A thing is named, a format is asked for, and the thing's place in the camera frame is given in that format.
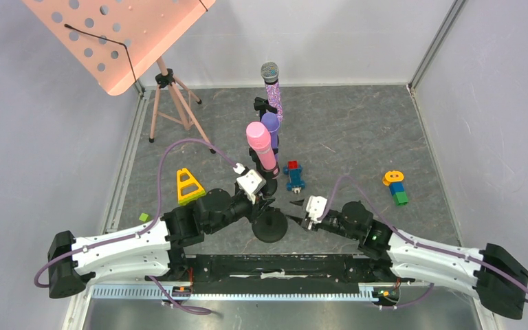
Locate black microphone stand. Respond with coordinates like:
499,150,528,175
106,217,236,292
249,148,288,243
253,97,278,116

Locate pink toy microphone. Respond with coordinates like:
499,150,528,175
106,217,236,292
245,121,279,178

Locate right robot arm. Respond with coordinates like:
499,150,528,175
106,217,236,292
294,196,528,320

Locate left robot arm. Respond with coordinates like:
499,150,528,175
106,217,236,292
47,189,287,299

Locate purple toy microphone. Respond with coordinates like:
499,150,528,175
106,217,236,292
261,112,281,159

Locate glitter microphone silver head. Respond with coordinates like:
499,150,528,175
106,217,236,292
261,61,283,122

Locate pink music stand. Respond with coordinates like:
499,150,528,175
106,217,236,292
25,0,214,140

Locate red blue toy car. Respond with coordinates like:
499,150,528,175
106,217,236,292
283,160,306,194

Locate yellow triangle toy block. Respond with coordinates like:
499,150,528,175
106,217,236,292
176,168,206,206

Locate stacked orange blue green blocks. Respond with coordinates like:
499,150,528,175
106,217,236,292
382,170,408,206

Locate small green cube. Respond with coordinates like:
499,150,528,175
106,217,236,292
139,213,151,223

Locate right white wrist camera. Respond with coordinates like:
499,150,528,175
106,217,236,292
305,196,328,223

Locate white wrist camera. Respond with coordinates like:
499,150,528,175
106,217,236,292
305,196,328,223
233,163,266,205

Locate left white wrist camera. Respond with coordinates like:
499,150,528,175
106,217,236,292
233,163,266,205

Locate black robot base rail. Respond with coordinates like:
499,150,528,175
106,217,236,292
157,254,397,294

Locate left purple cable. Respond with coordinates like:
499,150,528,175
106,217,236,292
34,138,240,289

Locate purple cable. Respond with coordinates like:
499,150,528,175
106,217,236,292
34,138,240,289
320,175,528,307

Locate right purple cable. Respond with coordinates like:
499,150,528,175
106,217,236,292
320,175,528,307

